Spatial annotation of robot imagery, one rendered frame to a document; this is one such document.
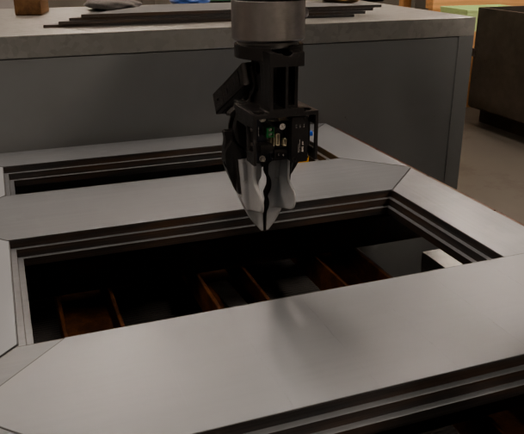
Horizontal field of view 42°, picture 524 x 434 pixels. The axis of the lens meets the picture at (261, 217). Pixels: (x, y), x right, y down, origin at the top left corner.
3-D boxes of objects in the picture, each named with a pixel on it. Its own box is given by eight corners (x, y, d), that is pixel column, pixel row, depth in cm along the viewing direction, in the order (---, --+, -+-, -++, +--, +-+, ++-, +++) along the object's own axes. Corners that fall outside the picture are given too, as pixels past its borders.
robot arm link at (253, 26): (221, -3, 71) (293, -4, 73) (222, 42, 72) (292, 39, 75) (245, 3, 64) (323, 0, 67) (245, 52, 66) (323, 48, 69)
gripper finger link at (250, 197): (252, 248, 74) (251, 167, 71) (235, 229, 79) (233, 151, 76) (279, 244, 75) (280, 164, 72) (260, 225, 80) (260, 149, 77)
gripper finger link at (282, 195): (279, 244, 75) (280, 164, 72) (260, 225, 80) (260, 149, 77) (305, 240, 76) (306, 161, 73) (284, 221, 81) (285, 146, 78)
